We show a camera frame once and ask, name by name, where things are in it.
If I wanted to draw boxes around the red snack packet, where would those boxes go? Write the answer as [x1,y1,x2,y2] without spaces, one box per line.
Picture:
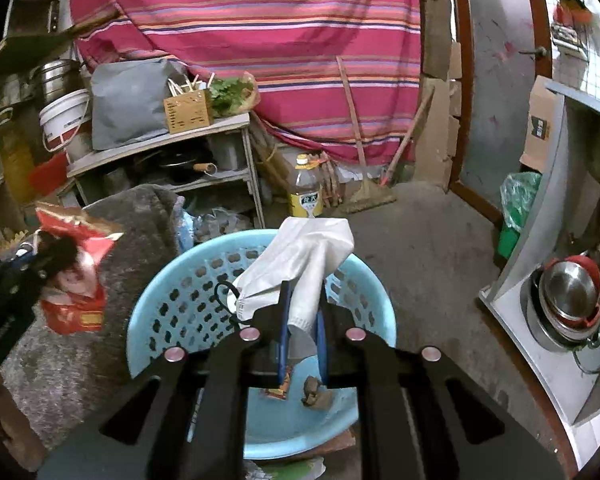
[34,201,125,336]

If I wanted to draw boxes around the plastic bottle with yellow label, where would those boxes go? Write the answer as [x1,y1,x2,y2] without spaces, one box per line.
[285,153,325,219]

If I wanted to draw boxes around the grey fabric bag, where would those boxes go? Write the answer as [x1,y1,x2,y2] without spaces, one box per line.
[89,57,189,151]

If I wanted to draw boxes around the white cloth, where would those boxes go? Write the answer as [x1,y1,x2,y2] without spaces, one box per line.
[234,217,356,335]

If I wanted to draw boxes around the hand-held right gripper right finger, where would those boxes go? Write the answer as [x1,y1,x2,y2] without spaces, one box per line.
[315,287,578,480]

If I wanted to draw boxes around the grey fuzzy rug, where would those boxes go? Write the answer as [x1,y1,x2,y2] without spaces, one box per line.
[0,184,187,462]

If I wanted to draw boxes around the light blue plastic basket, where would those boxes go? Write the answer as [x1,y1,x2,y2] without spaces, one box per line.
[126,229,398,461]

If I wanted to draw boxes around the black pan with wooden handle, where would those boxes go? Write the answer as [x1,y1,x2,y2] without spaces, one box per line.
[156,152,219,184]

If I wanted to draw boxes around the red plastic basin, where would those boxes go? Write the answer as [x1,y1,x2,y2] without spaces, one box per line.
[28,152,70,197]

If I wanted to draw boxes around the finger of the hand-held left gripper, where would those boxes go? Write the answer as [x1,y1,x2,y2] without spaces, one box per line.
[11,236,79,291]

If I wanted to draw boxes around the brown cardboard box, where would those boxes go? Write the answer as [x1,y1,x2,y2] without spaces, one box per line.
[518,75,566,171]

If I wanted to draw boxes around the white plastic bucket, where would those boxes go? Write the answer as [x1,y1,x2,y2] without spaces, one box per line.
[38,88,92,154]

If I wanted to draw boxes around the wooden stick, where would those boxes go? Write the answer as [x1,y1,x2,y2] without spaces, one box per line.
[379,84,436,187]

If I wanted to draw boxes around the wooden chopstick holder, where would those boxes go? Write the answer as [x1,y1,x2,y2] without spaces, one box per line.
[163,87,214,134]

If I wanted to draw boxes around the white cabinet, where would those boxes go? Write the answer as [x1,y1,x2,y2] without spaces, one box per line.
[477,79,600,427]

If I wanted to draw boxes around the stack of steel bowls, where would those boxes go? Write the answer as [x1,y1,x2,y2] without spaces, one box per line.
[524,254,600,352]

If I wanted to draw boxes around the green leafy vegetables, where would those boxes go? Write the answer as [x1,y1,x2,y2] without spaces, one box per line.
[209,72,261,119]

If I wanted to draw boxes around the straw broom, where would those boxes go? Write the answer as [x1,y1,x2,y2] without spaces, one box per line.
[335,55,397,214]

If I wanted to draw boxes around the green plastic bag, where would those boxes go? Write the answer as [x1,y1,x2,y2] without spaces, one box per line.
[496,171,544,261]

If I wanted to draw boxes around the brown lump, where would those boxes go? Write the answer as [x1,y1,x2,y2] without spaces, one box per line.
[301,375,334,409]

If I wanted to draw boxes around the steel pot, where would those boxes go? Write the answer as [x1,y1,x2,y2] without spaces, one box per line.
[32,59,84,107]

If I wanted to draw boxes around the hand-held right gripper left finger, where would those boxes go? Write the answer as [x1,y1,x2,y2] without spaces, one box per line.
[40,280,294,480]

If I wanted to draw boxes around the red striped cloth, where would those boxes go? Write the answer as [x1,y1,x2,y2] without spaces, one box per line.
[67,0,424,167]

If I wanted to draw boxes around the small colourful wrapper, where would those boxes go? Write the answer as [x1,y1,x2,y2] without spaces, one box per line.
[264,364,294,402]

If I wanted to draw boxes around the large yellow oil bottle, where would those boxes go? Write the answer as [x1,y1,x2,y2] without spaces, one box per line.
[0,109,37,206]

